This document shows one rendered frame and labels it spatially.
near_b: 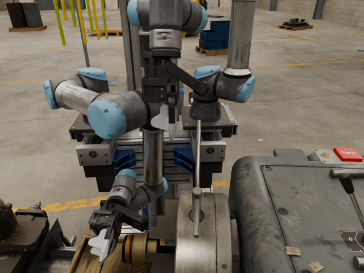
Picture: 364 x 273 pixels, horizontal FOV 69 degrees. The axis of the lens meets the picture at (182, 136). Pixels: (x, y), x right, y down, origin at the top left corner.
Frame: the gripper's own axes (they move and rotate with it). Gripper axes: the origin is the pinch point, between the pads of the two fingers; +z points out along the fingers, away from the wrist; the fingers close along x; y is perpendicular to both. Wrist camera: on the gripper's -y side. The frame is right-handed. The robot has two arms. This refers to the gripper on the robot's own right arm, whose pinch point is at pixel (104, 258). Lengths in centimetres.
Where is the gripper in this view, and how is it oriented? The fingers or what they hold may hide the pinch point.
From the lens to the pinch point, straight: 80.3
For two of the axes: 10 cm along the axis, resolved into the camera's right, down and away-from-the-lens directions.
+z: -0.6, 5.0, -8.6
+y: -10.0, -0.3, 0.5
